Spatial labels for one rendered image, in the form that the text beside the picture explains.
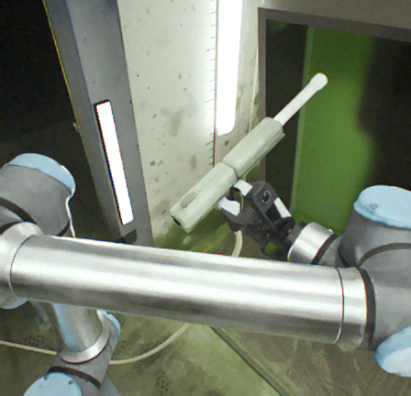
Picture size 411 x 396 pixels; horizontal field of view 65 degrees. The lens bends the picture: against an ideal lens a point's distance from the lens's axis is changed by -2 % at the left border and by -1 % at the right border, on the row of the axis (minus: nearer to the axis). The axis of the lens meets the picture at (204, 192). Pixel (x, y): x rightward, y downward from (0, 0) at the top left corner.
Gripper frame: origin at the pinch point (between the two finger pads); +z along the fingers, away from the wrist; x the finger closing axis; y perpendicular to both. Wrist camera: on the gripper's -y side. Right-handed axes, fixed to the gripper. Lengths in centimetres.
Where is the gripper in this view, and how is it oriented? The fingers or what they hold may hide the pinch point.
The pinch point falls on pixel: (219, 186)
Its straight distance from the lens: 69.8
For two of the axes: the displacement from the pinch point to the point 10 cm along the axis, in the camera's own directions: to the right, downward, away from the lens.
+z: -7.0, -4.6, 5.5
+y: 2.7, 5.4, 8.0
